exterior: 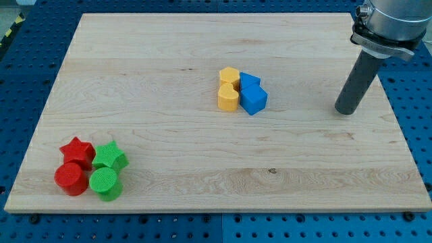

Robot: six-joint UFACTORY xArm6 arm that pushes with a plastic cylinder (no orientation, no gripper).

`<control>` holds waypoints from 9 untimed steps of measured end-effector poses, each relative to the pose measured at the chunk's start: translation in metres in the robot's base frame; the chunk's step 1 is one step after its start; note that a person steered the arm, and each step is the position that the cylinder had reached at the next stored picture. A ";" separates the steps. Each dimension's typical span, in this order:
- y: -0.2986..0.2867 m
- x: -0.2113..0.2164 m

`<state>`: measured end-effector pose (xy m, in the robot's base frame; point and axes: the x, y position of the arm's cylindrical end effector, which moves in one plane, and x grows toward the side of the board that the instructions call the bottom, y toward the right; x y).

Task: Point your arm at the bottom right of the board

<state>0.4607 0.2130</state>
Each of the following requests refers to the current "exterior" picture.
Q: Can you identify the blue triangle block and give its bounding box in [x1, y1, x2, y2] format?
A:
[240, 72, 261, 90]

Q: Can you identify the light wooden board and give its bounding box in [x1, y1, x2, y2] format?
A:
[5, 13, 431, 214]

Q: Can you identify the blue cube block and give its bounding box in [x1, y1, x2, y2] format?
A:
[240, 84, 268, 115]

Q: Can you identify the red star block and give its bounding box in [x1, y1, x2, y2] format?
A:
[59, 137, 96, 171]

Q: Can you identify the green star block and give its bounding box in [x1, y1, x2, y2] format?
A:
[92, 140, 129, 174]

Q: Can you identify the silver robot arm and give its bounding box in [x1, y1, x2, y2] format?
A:
[351, 0, 431, 61]

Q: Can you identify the yellow hexagon block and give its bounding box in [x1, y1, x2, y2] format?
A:
[219, 67, 240, 91]

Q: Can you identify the grey cylindrical pointer rod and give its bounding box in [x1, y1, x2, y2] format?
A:
[335, 51, 384, 115]

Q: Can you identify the red cylinder block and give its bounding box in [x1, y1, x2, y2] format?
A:
[54, 163, 88, 196]

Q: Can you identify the green cylinder block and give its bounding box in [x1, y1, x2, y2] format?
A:
[89, 167, 123, 202]

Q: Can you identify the yellow heart block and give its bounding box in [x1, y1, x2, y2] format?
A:
[217, 83, 239, 111]

